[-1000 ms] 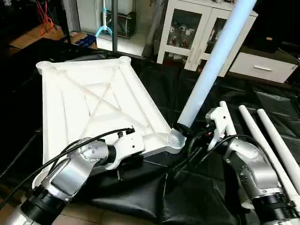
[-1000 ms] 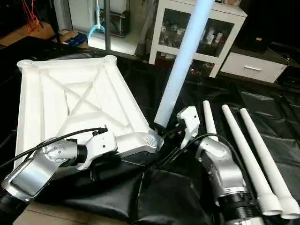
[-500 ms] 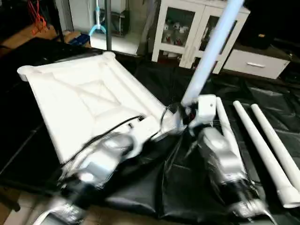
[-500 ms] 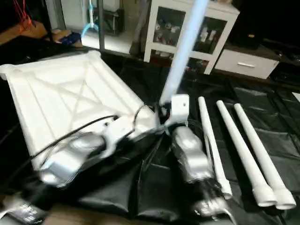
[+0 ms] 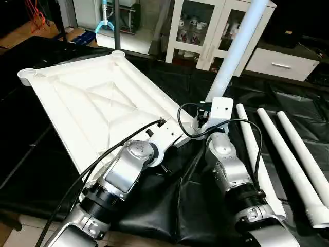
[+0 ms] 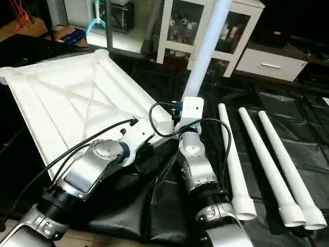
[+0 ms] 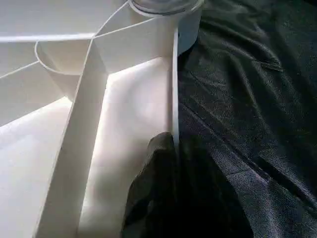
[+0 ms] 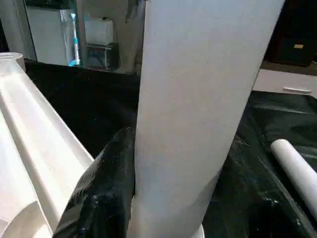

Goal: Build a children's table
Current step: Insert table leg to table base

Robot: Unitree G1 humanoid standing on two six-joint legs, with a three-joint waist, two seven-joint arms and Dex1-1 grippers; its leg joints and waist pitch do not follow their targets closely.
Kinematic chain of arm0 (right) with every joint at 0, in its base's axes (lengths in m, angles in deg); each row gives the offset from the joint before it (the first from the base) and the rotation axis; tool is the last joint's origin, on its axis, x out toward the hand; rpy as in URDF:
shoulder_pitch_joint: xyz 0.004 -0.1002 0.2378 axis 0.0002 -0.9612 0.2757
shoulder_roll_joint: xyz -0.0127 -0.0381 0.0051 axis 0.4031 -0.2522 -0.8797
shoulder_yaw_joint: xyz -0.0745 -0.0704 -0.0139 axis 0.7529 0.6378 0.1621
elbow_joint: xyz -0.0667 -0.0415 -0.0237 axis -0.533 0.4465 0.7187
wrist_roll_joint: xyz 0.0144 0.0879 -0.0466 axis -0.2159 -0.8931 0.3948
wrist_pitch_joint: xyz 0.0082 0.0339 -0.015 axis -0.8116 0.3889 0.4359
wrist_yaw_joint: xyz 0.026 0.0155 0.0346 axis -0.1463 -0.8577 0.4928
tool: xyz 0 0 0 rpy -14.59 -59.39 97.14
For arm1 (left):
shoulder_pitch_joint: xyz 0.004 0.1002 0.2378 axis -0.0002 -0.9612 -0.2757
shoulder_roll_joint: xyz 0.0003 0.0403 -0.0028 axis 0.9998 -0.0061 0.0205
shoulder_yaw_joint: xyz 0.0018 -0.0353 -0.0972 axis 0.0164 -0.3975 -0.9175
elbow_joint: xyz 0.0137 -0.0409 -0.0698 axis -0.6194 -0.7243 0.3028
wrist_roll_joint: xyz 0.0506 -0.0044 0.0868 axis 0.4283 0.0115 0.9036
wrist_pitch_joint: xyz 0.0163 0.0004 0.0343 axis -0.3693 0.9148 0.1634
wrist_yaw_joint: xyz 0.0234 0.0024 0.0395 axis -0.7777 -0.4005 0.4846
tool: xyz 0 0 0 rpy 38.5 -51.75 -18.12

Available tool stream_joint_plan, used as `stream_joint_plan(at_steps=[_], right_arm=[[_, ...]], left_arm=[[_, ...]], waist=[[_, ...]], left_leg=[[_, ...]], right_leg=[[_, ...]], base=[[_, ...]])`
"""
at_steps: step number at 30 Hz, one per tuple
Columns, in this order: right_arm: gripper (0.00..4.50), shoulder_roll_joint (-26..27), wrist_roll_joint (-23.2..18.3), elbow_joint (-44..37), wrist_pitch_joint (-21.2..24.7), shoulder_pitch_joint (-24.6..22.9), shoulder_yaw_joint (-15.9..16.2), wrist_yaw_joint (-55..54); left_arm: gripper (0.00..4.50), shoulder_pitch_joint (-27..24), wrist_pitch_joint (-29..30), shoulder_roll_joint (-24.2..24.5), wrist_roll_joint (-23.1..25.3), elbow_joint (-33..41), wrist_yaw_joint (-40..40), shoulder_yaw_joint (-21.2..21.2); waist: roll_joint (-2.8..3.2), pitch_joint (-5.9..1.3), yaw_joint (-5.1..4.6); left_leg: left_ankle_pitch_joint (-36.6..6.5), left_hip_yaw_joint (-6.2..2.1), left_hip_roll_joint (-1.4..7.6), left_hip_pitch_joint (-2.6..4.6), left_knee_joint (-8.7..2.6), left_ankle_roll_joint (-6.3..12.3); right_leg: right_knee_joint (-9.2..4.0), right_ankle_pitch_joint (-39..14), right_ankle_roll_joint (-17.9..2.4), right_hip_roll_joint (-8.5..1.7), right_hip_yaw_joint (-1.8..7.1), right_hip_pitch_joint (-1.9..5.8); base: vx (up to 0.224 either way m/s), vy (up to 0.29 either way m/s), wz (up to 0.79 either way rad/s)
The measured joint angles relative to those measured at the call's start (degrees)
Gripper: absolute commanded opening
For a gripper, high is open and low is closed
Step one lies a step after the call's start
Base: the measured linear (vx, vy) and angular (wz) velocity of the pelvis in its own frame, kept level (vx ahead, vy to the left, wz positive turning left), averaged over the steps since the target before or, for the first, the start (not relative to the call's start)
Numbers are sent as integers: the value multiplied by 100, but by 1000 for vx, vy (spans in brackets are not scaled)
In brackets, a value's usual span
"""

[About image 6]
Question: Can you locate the white plastic table top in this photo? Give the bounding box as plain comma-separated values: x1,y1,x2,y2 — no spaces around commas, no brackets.
0,49,178,181

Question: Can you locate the brown cardboard box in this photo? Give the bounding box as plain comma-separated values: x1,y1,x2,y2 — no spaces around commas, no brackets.
56,27,86,45

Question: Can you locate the flat brown cardboard sheet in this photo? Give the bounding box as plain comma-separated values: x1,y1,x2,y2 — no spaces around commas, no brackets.
0,20,53,43

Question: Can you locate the white glass-door cabinet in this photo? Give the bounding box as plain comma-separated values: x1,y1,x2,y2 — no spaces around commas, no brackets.
156,0,266,78

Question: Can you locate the white drawer unit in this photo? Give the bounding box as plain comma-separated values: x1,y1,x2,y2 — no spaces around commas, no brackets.
236,47,308,82

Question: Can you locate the black metal pole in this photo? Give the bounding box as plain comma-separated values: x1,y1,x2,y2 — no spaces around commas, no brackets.
104,0,115,51

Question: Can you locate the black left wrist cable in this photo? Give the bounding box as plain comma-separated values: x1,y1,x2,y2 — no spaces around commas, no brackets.
0,118,139,232

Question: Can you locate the white plastic table leg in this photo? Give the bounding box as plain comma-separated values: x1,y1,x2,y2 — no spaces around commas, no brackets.
181,0,233,101
218,103,257,221
258,110,328,231
239,107,307,227

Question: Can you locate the black work mat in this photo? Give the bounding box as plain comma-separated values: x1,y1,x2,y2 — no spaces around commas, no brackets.
0,33,329,247

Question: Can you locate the orange cable bundle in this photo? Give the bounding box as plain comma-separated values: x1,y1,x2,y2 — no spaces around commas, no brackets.
9,0,32,27

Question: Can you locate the blue plastic tool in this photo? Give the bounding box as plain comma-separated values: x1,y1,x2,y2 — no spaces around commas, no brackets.
85,0,106,36

